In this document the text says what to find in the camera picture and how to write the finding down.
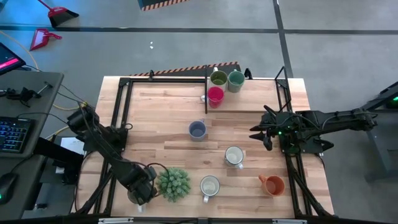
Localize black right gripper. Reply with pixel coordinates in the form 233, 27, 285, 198
249, 105, 301, 152

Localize yellow mug white interior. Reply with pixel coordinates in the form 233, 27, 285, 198
126, 190, 147, 215

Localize blue floral white mug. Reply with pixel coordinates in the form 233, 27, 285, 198
224, 145, 245, 170
200, 175, 221, 203

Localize red mug white handle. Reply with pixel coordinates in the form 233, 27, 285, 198
200, 86, 225, 109

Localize orange mug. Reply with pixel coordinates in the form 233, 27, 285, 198
258, 174, 286, 197

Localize teal green mug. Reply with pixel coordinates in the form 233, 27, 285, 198
227, 68, 246, 93

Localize grey-blue mug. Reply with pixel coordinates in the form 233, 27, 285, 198
188, 119, 207, 142

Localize white mug olive interior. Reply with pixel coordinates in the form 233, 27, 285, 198
208, 67, 229, 92

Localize succulent plant in patterned pot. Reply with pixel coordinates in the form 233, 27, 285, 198
155, 167, 192, 203

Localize white paper sheet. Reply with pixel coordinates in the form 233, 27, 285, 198
60, 136, 86, 156

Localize dark metal stand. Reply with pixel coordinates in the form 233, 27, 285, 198
341, 81, 398, 183

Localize black backlit keyboard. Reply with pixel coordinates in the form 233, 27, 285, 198
0, 116, 35, 154

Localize black computer mouse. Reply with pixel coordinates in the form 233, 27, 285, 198
0, 172, 19, 205

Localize grey desk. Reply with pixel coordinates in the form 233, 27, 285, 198
0, 70, 65, 222

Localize black desk clamp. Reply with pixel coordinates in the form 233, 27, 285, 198
0, 81, 53, 108

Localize red dustpan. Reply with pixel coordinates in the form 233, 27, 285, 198
29, 28, 63, 52

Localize dark monitor pink stripe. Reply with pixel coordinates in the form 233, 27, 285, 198
0, 42, 27, 76

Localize red broom black bristles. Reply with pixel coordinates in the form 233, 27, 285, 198
37, 0, 80, 28

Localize wooden shelf riser black frame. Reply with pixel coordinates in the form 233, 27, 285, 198
203, 64, 295, 114

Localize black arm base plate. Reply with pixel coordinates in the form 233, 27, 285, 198
278, 129, 335, 156
76, 124, 129, 153

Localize silver metal bracket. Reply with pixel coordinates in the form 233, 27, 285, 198
98, 217, 134, 224
272, 218, 308, 224

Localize black aluminium table frame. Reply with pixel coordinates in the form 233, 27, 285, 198
73, 70, 335, 224

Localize yellow cable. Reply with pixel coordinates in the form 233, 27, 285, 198
0, 30, 94, 141

